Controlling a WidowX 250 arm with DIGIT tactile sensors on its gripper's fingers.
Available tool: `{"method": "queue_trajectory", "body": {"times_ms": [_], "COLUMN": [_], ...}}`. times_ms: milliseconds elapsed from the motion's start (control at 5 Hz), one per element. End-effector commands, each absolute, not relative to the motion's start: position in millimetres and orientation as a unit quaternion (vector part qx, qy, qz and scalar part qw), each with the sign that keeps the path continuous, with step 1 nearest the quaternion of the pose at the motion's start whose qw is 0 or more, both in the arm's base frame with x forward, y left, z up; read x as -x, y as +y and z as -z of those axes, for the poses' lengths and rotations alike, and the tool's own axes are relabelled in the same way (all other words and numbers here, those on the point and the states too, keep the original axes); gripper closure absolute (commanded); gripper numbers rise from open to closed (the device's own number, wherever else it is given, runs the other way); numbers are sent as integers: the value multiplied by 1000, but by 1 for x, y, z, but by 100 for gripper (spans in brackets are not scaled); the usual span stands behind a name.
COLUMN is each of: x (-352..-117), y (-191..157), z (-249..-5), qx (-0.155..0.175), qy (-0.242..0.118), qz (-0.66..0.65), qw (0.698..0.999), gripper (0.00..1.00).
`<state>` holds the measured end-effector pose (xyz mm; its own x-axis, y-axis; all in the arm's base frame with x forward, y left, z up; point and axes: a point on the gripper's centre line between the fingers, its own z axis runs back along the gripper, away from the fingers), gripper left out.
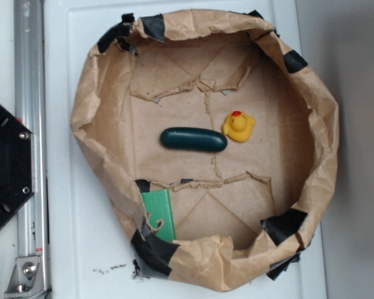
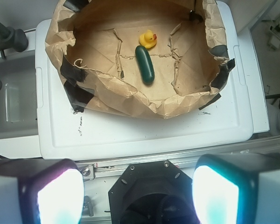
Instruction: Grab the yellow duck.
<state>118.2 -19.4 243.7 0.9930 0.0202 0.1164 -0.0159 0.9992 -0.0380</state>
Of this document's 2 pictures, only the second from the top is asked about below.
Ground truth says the black octagonal mount plate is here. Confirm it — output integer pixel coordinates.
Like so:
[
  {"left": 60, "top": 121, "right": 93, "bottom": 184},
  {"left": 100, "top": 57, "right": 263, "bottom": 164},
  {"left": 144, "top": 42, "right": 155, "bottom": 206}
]
[{"left": 108, "top": 161, "right": 199, "bottom": 224}]

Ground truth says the clear plastic container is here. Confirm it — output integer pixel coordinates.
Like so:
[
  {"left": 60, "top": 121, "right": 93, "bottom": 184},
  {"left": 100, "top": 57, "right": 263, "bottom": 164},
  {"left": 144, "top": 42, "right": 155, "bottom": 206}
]
[{"left": 0, "top": 50, "right": 38, "bottom": 139}]

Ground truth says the aluminium extrusion rail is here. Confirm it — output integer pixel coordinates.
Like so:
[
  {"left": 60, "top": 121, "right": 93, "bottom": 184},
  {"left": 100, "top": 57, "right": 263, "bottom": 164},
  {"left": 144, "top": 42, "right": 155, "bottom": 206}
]
[{"left": 76, "top": 136, "right": 280, "bottom": 181}]

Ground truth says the white device with cables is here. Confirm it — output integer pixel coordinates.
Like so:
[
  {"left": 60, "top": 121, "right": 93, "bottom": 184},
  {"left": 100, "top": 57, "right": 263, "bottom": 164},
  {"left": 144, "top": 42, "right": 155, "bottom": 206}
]
[{"left": 268, "top": 24, "right": 280, "bottom": 50}]

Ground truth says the yellow rubber duck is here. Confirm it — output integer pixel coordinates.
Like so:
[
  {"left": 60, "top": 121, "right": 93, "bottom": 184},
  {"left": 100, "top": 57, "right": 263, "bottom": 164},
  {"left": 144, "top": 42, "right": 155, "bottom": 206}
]
[{"left": 139, "top": 29, "right": 157, "bottom": 49}]

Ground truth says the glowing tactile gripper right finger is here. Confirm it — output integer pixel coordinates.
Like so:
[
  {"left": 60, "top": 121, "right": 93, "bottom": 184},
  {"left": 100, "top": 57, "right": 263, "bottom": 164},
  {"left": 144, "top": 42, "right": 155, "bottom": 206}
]
[{"left": 192, "top": 153, "right": 280, "bottom": 224}]

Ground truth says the dark green capsule toy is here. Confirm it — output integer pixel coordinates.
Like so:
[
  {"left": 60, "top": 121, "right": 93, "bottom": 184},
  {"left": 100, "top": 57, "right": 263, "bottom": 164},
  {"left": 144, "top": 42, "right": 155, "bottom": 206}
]
[{"left": 135, "top": 45, "right": 155, "bottom": 85}]

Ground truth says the crumpled brown paper bag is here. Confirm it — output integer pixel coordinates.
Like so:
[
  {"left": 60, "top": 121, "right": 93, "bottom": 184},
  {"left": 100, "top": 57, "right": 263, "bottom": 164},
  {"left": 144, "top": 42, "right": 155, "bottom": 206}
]
[{"left": 45, "top": 0, "right": 235, "bottom": 119}]

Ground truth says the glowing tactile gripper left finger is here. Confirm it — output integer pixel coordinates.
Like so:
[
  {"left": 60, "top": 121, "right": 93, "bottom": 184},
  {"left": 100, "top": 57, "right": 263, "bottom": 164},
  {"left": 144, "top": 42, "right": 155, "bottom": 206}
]
[{"left": 0, "top": 159, "right": 84, "bottom": 224}]

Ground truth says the white plastic bin lid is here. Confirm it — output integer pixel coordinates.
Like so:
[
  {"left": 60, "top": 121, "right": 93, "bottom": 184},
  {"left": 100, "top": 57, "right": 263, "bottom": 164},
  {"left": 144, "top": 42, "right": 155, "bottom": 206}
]
[{"left": 35, "top": 1, "right": 254, "bottom": 161}]

